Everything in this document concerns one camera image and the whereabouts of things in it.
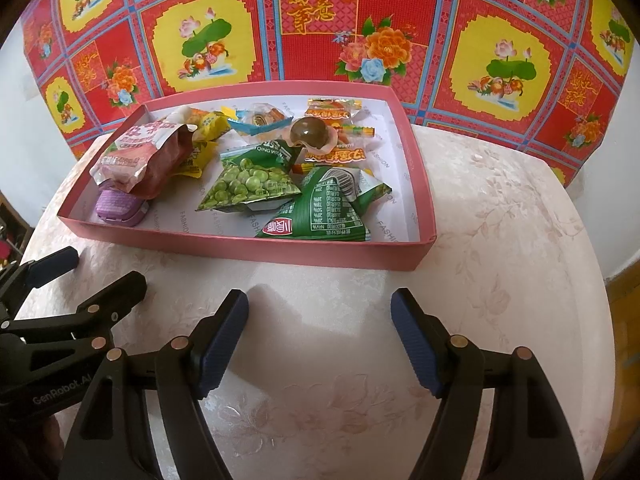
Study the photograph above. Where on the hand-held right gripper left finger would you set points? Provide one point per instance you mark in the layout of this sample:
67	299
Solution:
225	340

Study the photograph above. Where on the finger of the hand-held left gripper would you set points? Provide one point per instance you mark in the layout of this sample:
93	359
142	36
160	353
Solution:
55	260
120	292

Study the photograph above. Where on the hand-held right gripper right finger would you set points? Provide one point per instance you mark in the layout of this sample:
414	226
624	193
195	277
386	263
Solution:
415	340

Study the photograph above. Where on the small purple box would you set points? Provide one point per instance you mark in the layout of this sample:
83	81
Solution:
122	207

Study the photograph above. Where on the pink cardboard box tray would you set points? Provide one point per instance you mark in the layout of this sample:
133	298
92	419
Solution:
320	255

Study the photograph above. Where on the maroon snack packet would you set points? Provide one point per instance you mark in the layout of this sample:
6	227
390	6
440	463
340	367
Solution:
167	170

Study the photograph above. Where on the pink meat snack packet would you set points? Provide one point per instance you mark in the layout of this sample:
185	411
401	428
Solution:
135	135

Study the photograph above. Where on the yellow-green snack packet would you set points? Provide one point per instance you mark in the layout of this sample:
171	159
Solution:
192	160

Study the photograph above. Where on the green pea packet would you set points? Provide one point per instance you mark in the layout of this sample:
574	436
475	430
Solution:
245	182

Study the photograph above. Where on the green packet with red label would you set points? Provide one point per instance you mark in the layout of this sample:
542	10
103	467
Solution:
325	205

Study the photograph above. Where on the orange rice cracker packet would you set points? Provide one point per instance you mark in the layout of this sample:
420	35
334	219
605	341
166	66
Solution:
207	122

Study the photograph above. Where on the orange fruit candy packet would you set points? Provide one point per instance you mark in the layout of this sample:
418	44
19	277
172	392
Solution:
332	156
357	131
332	107

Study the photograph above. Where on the brown braised egg packet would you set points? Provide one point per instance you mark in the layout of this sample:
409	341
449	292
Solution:
310	133

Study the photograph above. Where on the blue-edged clear snack packet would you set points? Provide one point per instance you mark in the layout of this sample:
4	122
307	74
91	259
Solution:
257	121

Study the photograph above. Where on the red floral printed cloth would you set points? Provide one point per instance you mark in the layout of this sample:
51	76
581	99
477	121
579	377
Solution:
400	0

